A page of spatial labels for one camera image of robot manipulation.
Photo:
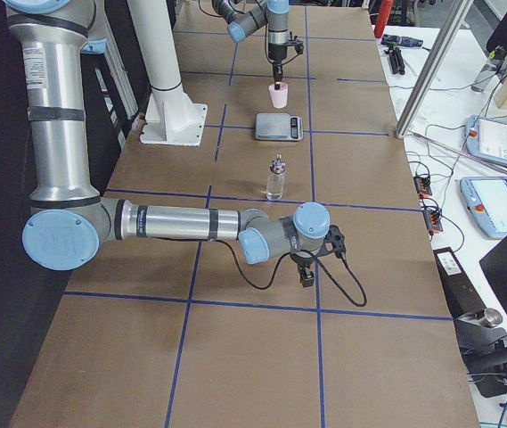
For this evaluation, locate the aluminium frame post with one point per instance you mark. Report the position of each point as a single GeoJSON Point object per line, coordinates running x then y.
{"type": "Point", "coordinates": [437, 54]}

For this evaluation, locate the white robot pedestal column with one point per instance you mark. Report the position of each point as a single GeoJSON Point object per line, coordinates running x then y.
{"type": "Point", "coordinates": [171, 116]}

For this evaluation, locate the silver kitchen scale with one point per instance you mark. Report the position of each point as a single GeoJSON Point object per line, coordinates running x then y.
{"type": "Point", "coordinates": [278, 127]}

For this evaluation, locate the black folded tripod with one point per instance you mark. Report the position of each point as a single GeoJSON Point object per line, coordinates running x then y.
{"type": "Point", "coordinates": [395, 58]}

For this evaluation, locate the blue teach pendant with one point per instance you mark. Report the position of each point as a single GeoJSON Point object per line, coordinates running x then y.
{"type": "Point", "coordinates": [487, 139]}
{"type": "Point", "coordinates": [486, 200]}

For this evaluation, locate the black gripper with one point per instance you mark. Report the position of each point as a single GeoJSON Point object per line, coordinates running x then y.
{"type": "Point", "coordinates": [276, 52]}
{"type": "Point", "coordinates": [301, 259]}

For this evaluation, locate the far blue teach pendant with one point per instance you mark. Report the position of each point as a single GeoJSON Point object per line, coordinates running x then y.
{"type": "Point", "coordinates": [487, 139]}

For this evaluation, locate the blue folded umbrella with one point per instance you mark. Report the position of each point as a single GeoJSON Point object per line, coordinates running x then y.
{"type": "Point", "coordinates": [403, 41]}

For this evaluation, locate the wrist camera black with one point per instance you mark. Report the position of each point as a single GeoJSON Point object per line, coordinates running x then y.
{"type": "Point", "coordinates": [333, 243]}
{"type": "Point", "coordinates": [295, 42]}

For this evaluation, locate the pink plastic cup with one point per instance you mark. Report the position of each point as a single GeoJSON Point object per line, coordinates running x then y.
{"type": "Point", "coordinates": [279, 94]}

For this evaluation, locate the near blue teach pendant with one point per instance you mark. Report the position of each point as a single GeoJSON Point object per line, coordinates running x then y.
{"type": "Point", "coordinates": [486, 200]}

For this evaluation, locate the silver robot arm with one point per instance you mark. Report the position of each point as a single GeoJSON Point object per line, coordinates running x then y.
{"type": "Point", "coordinates": [271, 15]}
{"type": "Point", "coordinates": [71, 217]}

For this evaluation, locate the clear glass sauce bottle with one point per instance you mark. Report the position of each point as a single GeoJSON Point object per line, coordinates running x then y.
{"type": "Point", "coordinates": [276, 179]}

